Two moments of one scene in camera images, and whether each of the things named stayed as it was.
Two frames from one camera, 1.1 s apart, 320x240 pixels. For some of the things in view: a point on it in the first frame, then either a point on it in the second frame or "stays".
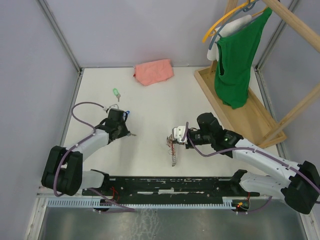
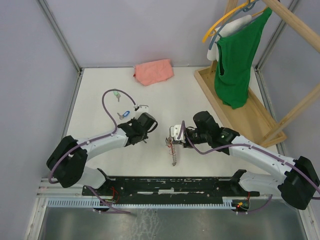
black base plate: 168,187 stays
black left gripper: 125,132 -> 145,135
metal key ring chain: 169,141 stays
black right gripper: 188,146 stays
